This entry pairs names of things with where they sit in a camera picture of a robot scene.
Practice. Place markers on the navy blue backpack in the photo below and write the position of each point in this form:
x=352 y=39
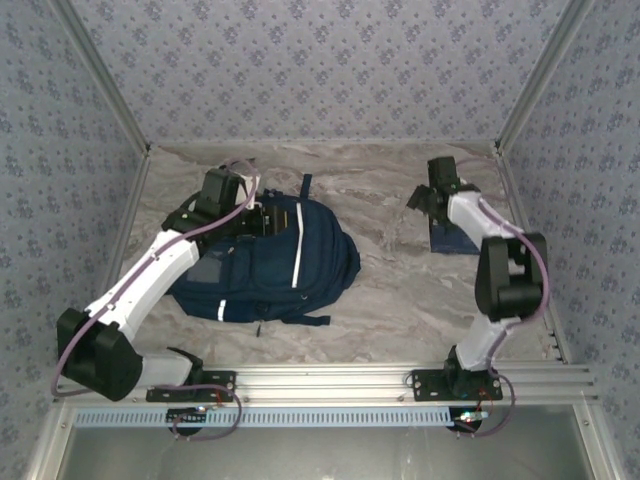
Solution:
x=270 y=270

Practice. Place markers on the blue book wide yellow label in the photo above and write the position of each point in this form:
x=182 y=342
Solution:
x=455 y=245

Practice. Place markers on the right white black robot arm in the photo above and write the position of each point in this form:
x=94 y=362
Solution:
x=475 y=210

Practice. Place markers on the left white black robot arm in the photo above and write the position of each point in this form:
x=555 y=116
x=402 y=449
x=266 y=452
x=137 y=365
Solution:
x=150 y=280

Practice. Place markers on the small black control board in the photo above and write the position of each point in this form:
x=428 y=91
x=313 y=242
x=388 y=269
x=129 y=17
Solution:
x=470 y=419
x=187 y=416

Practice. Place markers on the grey metal panel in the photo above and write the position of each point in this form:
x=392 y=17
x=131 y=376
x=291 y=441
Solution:
x=325 y=455

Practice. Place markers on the aluminium side rail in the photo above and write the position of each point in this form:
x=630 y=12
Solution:
x=135 y=200
x=515 y=200

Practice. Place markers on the aluminium wall edge rail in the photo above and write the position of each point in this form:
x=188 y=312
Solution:
x=350 y=143

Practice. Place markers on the aluminium frame post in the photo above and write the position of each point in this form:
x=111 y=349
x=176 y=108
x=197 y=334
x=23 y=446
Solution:
x=100 y=75
x=545 y=75

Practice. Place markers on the aluminium mounting rail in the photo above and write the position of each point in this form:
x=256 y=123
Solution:
x=325 y=382

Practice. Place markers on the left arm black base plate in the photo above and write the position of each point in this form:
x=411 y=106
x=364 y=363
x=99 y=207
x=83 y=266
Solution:
x=222 y=382

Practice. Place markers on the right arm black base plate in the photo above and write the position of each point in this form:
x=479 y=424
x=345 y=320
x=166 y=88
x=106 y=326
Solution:
x=425 y=387

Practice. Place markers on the aluminium frame leg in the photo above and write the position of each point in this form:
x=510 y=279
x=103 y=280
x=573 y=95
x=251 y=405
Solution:
x=47 y=450
x=597 y=450

